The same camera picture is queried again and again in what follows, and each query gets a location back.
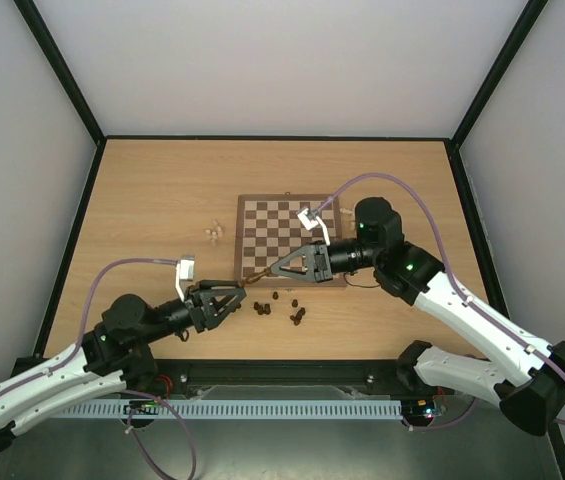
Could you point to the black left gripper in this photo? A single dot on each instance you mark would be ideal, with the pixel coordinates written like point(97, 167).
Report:
point(205, 288)

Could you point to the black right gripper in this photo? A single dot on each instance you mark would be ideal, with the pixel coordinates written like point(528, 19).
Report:
point(320, 262)

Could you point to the dark wooden chess piece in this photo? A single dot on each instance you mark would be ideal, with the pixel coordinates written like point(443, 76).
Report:
point(254, 278)

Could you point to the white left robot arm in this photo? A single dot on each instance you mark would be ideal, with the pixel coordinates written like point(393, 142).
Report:
point(112, 357)

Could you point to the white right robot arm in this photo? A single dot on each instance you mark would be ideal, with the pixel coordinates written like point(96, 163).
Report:
point(522, 374)

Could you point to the wooden chess board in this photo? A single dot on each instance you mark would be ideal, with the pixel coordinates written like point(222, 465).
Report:
point(267, 229)

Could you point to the dark chess pieces middle cluster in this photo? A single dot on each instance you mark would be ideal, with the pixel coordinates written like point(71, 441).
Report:
point(262, 308)

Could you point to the dark chess pieces cluster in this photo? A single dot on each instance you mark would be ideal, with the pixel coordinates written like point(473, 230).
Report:
point(298, 316)
point(262, 308)

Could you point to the light chess pieces left pile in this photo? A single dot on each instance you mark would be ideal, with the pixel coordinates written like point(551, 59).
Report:
point(215, 232)

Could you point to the light chess pieces pile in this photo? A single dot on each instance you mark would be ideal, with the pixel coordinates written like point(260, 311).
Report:
point(215, 232)
point(348, 214)

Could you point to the dark chess pieces right cluster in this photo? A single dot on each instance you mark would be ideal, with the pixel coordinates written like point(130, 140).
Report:
point(298, 316)

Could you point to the light chess pieces right pile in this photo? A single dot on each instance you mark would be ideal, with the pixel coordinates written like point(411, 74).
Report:
point(348, 214)

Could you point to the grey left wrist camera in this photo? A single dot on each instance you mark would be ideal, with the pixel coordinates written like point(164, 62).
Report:
point(186, 268)

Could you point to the light blue cable duct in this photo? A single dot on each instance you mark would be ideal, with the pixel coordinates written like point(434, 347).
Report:
point(238, 409)

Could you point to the black enclosure frame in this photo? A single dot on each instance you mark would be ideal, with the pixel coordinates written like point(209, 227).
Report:
point(527, 19)

